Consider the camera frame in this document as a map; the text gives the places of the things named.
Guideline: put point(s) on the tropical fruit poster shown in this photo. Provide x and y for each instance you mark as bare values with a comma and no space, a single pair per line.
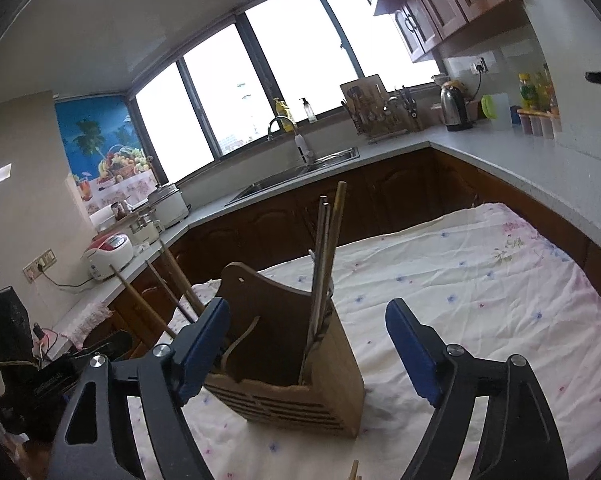
95,140

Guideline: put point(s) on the wooden cutting board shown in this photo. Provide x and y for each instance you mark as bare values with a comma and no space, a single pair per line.
363,85

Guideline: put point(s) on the chrome sink faucet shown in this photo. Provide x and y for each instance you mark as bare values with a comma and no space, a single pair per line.
279,122

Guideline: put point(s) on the brown wooden wall cabinets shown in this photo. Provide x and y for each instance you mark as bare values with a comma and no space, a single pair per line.
430,0

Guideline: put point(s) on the red white rice cooker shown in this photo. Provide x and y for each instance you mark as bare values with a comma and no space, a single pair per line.
109,257

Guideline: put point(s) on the wooden utensil holder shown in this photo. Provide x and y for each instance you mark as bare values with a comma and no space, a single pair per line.
325,385

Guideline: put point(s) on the floral white tablecloth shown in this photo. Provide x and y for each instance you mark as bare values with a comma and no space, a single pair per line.
455,285

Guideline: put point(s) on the grey kitchen countertop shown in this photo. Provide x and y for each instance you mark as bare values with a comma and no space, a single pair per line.
505,155

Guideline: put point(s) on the yellow oil bottles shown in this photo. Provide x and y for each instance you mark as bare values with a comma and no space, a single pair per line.
535,87

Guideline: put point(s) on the steel electric kettle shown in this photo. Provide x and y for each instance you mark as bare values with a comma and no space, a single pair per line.
454,107

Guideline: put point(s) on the white plastic container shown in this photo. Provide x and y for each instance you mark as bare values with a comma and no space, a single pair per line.
504,110

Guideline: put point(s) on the silver white rice cooker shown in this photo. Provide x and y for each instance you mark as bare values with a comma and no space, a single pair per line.
169,206

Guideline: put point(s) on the yellow dish soap bottle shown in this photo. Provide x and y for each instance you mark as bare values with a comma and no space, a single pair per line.
283,110

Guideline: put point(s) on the white tap water heater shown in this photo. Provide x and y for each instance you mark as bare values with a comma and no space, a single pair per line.
304,149

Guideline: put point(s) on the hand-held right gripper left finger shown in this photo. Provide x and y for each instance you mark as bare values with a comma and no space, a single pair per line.
205,340

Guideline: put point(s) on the green plastic lid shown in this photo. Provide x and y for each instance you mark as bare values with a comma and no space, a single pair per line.
489,106

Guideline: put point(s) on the countertop utensil rack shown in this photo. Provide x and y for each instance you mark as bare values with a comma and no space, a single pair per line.
385,115

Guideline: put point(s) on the kitchen window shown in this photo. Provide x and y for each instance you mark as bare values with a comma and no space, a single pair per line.
280,60

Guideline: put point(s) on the clear pump bottle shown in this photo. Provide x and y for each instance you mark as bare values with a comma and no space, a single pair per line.
310,112

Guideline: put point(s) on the beige wall power outlet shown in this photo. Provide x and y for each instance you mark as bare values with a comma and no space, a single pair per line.
40,265

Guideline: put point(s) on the row of seasoning jars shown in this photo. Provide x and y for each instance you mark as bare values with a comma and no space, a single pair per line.
538,122

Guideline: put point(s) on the brown wooden base cabinets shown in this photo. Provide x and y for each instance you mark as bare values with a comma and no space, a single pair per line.
390,195

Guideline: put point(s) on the metal chopstick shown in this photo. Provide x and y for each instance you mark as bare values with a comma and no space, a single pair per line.
325,270
319,260
170,292

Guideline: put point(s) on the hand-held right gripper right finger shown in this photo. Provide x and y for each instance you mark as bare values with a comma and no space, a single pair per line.
410,355

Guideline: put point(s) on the wooden chopstick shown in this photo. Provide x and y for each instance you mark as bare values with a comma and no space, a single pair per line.
353,471
336,220
180,277
140,300

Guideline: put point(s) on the stainless steel sink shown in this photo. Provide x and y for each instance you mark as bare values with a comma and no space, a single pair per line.
300,172

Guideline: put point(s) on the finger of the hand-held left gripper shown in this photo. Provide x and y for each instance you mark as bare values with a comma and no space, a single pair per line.
111,345

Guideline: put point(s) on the lace trimmed cloth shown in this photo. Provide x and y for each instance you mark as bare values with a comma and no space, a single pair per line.
88,322

